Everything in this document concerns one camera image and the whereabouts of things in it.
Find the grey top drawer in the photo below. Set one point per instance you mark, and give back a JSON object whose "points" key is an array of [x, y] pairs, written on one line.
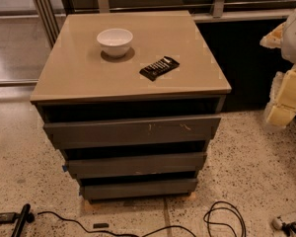
{"points": [[132, 131]]}

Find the grey drawer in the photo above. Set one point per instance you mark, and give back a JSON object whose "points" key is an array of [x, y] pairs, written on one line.
{"points": [[136, 165], [140, 189], [132, 131]]}

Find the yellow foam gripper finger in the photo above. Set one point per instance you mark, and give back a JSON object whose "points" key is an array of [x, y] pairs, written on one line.
{"points": [[281, 108], [273, 38]]}

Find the grey bottom drawer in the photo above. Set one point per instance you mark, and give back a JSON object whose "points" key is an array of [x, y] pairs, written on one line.
{"points": [[140, 189]]}

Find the black remote control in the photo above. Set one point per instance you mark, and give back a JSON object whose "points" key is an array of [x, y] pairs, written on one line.
{"points": [[159, 68]]}

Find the black stick device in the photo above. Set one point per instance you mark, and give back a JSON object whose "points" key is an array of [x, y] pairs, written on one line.
{"points": [[26, 216]]}

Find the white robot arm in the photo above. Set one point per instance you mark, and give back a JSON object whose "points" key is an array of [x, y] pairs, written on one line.
{"points": [[288, 44]]}

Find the white power strip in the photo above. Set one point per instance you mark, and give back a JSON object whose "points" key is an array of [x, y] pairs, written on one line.
{"points": [[284, 220]]}

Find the beige top drawer cabinet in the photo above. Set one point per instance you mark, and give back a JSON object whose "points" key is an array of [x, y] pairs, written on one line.
{"points": [[79, 82]]}

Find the metal railing frame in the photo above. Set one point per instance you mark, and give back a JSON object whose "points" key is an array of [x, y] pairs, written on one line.
{"points": [[217, 0]]}

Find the white ceramic bowl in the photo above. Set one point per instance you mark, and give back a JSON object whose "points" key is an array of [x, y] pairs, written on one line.
{"points": [[115, 42]]}

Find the grey middle drawer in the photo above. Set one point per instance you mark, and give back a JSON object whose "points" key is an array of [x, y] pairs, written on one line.
{"points": [[136, 165]]}

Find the small black floor block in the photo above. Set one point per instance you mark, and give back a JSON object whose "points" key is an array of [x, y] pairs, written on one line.
{"points": [[100, 225]]}

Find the black power adapter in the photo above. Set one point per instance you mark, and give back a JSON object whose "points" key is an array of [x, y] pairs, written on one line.
{"points": [[8, 217]]}

